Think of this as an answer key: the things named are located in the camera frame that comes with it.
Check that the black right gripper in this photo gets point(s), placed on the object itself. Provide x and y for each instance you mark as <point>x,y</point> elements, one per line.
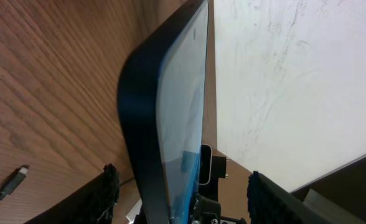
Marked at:
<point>214,211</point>

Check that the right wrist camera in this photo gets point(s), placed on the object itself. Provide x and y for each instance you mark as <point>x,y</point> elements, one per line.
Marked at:
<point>211,166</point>

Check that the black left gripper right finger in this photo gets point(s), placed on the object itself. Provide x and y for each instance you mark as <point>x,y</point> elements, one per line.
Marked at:
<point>268,203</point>

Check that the blue smartphone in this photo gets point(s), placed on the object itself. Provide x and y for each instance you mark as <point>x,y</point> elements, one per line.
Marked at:
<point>160,104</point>

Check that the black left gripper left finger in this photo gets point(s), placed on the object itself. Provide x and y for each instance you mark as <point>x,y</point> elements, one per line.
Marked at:
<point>92,203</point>

